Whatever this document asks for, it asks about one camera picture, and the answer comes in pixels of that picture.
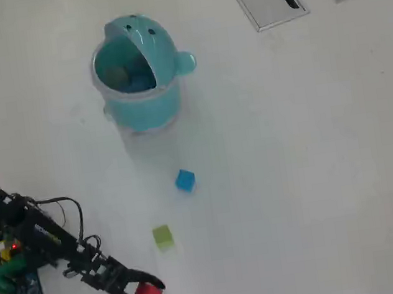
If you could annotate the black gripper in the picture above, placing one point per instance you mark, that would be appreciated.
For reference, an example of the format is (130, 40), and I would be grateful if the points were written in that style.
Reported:
(107, 278)

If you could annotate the green lego block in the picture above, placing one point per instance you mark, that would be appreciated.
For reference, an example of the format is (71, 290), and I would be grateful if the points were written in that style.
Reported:
(163, 237)

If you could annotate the blue lego block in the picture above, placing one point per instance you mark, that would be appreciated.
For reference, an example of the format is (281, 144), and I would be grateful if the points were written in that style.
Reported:
(185, 181)

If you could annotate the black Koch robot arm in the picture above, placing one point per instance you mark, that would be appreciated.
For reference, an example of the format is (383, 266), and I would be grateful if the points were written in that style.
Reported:
(45, 236)

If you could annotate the teal whale-shaped bin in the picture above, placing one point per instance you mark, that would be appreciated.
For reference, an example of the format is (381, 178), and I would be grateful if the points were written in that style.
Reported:
(144, 106)

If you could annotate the yellow connector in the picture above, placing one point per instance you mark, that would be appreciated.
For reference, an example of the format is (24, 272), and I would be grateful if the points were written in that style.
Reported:
(5, 254)

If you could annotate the green table clamp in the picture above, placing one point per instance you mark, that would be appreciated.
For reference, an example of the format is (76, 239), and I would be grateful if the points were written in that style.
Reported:
(0, 278)

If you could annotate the blue crumpled wad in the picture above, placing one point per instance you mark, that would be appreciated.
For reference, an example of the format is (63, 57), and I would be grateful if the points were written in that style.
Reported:
(141, 81)

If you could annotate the grey crumpled wad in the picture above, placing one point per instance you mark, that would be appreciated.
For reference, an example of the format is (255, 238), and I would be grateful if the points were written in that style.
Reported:
(116, 76)

